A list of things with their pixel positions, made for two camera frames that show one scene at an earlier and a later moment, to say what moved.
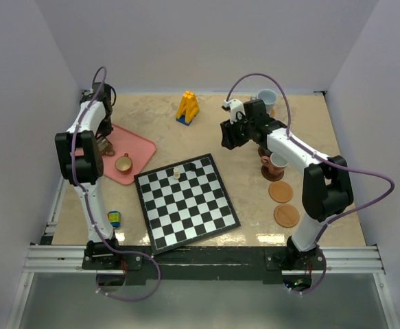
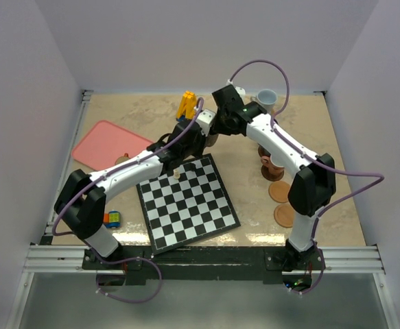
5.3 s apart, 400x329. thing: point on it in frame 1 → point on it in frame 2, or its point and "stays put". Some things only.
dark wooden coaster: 266,174 stays put
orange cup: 123,164 stays put
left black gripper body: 105,126 → 196,149
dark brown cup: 105,147 → 210,140
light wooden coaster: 286,215 stays put
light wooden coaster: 280,191 stays put
